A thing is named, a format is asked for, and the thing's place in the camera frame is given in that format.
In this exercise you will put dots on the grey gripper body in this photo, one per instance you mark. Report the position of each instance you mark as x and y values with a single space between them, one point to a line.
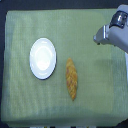
101 37

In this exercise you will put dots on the golden brown bread loaf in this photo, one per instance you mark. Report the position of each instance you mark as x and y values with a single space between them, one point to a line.
71 78

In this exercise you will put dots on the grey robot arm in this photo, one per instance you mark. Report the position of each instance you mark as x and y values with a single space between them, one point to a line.
116 32

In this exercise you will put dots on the green tablecloth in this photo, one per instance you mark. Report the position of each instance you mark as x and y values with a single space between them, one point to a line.
102 89

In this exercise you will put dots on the white round plate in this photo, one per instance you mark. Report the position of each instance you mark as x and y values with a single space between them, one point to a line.
42 58

